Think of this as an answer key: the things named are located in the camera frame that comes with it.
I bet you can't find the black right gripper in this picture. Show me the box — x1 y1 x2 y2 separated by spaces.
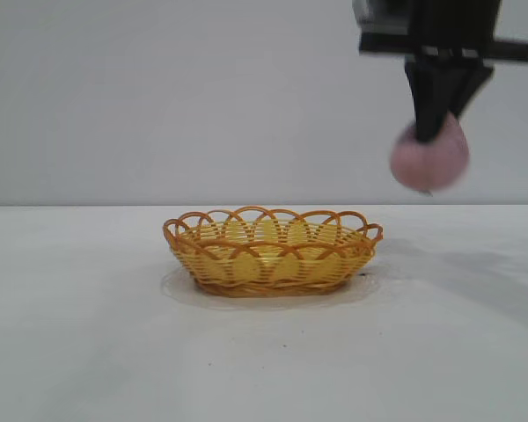
358 0 528 142

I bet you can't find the pink peach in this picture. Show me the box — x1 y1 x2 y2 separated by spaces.
389 113 471 194

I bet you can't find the yellow woven wicker basket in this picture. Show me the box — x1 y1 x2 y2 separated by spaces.
162 205 385 298

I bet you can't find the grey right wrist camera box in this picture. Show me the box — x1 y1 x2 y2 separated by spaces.
351 0 419 35

